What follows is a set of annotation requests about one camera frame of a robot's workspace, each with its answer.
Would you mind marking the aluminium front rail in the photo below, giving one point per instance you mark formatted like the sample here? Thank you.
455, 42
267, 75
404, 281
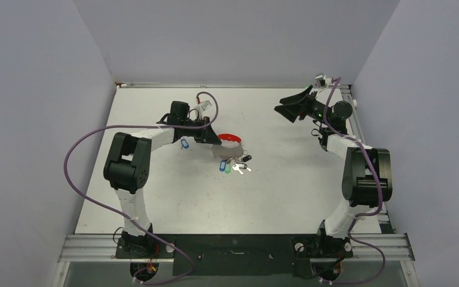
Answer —
103, 247

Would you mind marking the silver metal key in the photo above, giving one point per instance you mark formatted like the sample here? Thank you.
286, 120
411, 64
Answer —
241, 168

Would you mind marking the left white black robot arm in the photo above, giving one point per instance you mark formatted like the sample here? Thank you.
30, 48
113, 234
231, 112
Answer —
127, 167

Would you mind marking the aluminium back rail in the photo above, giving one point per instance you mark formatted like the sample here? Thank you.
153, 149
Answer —
238, 85

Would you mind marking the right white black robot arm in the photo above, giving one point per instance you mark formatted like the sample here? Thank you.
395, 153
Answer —
331, 239

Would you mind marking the blue key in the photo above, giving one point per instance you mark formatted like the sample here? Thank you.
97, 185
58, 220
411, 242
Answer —
184, 143
222, 165

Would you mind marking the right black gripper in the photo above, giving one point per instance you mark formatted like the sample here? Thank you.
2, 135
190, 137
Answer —
291, 112

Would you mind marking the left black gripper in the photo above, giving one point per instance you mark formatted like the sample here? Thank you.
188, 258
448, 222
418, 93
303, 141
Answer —
207, 135

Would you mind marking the aluminium rail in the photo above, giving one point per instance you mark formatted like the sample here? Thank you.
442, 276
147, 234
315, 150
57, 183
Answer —
103, 247
238, 85
366, 181

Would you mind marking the grey red keyring holder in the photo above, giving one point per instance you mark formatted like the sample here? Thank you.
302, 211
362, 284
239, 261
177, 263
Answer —
230, 147

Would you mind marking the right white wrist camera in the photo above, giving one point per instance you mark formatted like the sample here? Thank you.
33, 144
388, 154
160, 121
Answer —
321, 81

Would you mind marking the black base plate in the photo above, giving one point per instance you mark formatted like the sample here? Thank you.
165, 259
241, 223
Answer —
245, 265

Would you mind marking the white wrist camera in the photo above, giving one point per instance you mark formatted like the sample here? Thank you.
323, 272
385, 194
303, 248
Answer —
321, 81
202, 107

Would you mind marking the green key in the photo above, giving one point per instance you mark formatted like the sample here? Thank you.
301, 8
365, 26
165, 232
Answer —
227, 169

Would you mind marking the aluminium right side rail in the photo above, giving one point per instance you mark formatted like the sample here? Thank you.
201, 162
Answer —
366, 181

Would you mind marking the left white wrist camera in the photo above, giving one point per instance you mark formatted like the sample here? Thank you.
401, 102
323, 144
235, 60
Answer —
202, 107

